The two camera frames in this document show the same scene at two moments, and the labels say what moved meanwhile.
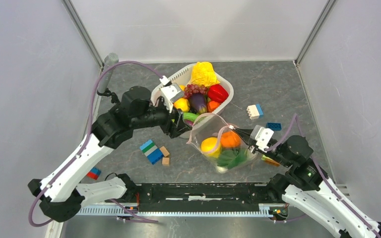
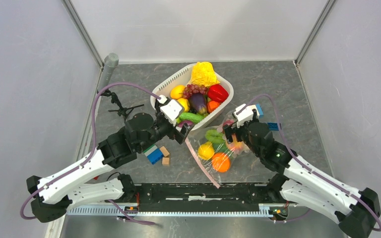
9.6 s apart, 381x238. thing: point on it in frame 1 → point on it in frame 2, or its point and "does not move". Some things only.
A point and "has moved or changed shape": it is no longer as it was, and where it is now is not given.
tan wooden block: (165, 161) does not move
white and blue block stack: (255, 111) does not move
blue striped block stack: (151, 151) does not move
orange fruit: (230, 139) → (221, 162)
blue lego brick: (276, 126) does not move
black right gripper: (244, 133) → (233, 129)
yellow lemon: (211, 147) has moved or changed shape
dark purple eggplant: (198, 103) does not move
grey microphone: (110, 59) does not move
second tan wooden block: (164, 151) does not move
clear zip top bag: (221, 143) has moved or changed shape
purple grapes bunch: (194, 89) does not move
